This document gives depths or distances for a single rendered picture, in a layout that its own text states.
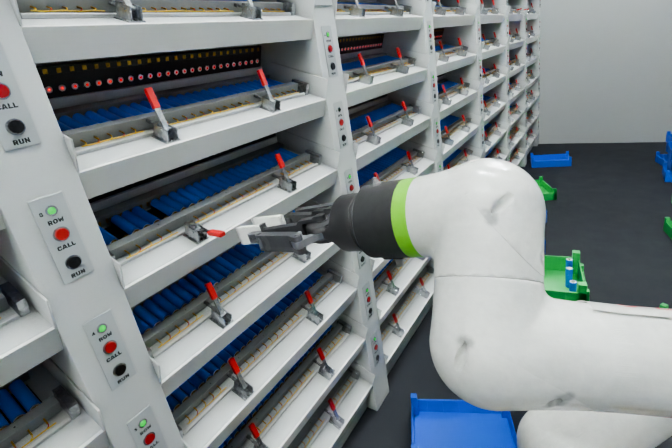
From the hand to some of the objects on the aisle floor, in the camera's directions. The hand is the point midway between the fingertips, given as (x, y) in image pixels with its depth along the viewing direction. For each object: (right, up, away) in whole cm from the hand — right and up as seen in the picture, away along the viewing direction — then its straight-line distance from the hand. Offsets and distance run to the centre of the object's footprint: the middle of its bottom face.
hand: (261, 229), depth 61 cm
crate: (+51, -70, +58) cm, 104 cm away
